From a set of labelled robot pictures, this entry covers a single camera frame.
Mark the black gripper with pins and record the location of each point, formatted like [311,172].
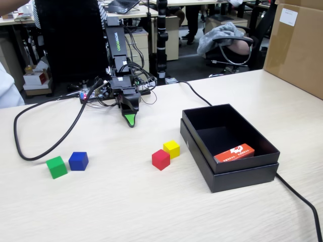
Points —
[122,85]

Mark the yellow cube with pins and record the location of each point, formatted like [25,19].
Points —
[172,148]

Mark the red cube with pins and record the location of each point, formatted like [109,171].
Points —
[160,161]

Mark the blue cube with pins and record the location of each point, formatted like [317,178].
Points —
[78,162]

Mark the green cube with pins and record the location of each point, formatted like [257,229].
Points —
[57,169]

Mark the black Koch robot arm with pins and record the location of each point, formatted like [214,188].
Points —
[117,37]

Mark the bare forearm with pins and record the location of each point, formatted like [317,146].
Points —
[10,5]

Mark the flat brown cardboard box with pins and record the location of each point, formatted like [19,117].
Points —
[38,91]

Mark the white and red small box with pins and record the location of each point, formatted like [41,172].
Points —
[34,78]

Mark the orange card box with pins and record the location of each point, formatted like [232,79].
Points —
[234,153]

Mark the black box inner tray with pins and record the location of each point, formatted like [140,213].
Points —
[239,165]

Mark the black open box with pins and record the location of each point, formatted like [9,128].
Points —
[239,180]

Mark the large brown cardboard box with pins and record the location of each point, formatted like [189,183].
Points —
[295,55]

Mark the controller board with red LED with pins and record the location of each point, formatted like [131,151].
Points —
[84,95]

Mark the beige drawer cabinet with lock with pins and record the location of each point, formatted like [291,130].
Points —
[140,43]

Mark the black segmented pole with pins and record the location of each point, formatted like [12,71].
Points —
[162,37]

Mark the plain beige cabinet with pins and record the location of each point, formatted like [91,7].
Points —
[172,37]

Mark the black high-back office chair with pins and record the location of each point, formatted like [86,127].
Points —
[70,37]

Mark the light background office desk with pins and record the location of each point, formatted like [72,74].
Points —
[126,15]

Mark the black laptop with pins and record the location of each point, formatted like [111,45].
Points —
[122,5]

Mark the person in black trousers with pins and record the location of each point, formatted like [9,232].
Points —
[193,22]

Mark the grey blanket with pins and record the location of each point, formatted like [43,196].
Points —
[217,35]

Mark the person in white clothing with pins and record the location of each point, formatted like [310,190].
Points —
[8,93]

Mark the pink beige cushion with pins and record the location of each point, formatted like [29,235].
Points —
[241,46]

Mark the person in striped shirt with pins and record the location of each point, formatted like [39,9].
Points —
[37,17]

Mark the black chair with chrome armrest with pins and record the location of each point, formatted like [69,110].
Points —
[262,37]

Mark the white shipping label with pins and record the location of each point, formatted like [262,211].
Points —
[288,17]

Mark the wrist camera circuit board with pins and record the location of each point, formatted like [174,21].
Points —
[102,89]

